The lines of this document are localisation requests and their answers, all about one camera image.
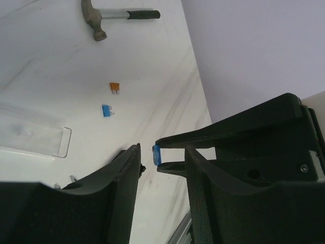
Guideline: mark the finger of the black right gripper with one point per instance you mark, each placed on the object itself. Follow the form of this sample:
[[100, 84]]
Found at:
[[172, 168]]

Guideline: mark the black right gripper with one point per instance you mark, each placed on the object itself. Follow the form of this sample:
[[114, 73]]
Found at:
[[287, 143]]

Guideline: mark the blue blade fuse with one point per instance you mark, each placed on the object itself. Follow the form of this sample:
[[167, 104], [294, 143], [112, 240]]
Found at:
[[107, 110], [156, 155]]

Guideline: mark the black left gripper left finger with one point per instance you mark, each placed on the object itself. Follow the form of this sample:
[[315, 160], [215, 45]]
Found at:
[[98, 208]]

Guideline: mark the claw hammer black handle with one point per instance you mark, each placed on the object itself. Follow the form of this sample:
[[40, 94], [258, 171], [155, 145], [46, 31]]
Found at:
[[93, 17]]

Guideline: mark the silver open-end wrench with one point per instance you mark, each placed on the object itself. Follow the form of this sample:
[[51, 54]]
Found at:
[[63, 183]]

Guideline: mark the clear plastic fuse box cover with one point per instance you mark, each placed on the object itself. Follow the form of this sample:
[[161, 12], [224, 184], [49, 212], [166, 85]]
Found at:
[[32, 132]]

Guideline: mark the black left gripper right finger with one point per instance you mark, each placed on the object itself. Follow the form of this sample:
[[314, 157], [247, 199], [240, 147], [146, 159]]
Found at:
[[225, 209]]

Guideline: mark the orange blade fuse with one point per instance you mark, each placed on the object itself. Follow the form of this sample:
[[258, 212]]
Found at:
[[115, 87]]

